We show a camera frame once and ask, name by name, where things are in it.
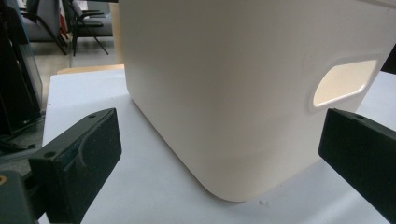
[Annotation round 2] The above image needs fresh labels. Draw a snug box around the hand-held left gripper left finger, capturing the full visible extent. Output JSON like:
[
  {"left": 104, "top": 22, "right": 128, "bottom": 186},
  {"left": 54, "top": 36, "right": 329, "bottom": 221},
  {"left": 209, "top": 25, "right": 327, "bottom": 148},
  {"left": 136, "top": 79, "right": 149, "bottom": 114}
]
[{"left": 28, "top": 107, "right": 122, "bottom": 224}]

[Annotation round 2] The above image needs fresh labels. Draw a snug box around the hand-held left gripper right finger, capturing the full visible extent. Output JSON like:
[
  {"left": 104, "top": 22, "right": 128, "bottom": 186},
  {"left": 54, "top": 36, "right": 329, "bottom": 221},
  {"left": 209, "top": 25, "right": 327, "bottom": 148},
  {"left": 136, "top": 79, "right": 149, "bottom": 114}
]
[{"left": 318, "top": 107, "right": 396, "bottom": 224}]

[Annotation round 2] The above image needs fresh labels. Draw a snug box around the white plastic storage bin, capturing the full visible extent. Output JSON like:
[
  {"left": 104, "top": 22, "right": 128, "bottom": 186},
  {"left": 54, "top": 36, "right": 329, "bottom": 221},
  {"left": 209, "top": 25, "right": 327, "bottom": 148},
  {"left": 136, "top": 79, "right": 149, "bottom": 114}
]
[{"left": 118, "top": 0, "right": 396, "bottom": 203}]

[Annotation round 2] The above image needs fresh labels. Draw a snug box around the light wooden table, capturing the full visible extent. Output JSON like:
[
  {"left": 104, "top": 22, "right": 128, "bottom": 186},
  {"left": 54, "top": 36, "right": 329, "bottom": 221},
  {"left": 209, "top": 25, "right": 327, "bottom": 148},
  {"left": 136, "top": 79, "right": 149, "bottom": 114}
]
[{"left": 56, "top": 63, "right": 125, "bottom": 76}]

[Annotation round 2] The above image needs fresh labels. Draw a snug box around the dark glass panel stand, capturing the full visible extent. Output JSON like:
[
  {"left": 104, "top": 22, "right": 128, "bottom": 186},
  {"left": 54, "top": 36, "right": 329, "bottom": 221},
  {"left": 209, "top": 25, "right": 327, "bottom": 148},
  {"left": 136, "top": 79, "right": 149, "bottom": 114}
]
[{"left": 0, "top": 0, "right": 46, "bottom": 157}]

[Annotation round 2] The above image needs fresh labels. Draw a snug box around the black metal chair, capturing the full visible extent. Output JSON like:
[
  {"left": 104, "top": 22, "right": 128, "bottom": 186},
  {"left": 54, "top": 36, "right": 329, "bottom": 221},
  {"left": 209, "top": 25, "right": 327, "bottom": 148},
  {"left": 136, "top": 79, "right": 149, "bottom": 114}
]
[{"left": 61, "top": 0, "right": 114, "bottom": 58}]

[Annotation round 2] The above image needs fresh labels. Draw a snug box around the grey armchair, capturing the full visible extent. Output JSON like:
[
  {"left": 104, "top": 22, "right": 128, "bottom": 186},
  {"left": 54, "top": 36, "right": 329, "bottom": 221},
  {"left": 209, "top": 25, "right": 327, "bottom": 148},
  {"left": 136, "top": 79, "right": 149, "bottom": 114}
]
[{"left": 17, "top": 0, "right": 68, "bottom": 56}]

